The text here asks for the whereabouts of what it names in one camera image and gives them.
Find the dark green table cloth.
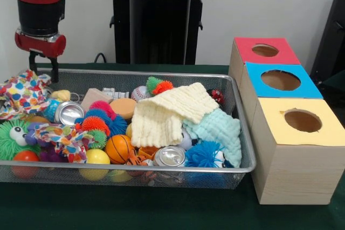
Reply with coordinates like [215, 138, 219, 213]
[322, 70, 345, 99]
[0, 62, 345, 230]

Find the cream waffle cloth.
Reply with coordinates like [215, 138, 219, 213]
[130, 81, 219, 148]

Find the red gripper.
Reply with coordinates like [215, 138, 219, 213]
[15, 26, 67, 83]

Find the silver wire mesh bin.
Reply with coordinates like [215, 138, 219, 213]
[0, 67, 257, 190]

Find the black upright panel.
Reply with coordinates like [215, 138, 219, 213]
[309, 0, 345, 80]

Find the blue orange spiky ball toy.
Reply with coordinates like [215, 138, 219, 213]
[74, 100, 128, 150]

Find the silver drink can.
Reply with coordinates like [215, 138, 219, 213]
[153, 145, 187, 167]

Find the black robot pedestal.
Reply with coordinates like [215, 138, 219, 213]
[103, 0, 216, 65]

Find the green fuzzy toy with eyes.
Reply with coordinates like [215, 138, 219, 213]
[0, 119, 42, 161]

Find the orange round sponge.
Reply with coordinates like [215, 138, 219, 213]
[109, 98, 137, 120]

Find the colourful spotted cloth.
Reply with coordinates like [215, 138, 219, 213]
[0, 69, 53, 121]

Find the dented silver can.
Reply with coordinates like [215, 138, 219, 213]
[54, 101, 86, 126]

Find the wooden box with three holes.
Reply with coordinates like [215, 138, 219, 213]
[228, 37, 345, 205]

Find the orange toy basketball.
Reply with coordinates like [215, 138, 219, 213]
[104, 134, 135, 165]

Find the mint waffle cloth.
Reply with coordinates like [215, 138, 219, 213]
[182, 108, 243, 168]

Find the blue fuzzy toy with eyes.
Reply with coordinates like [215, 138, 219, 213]
[184, 140, 234, 169]

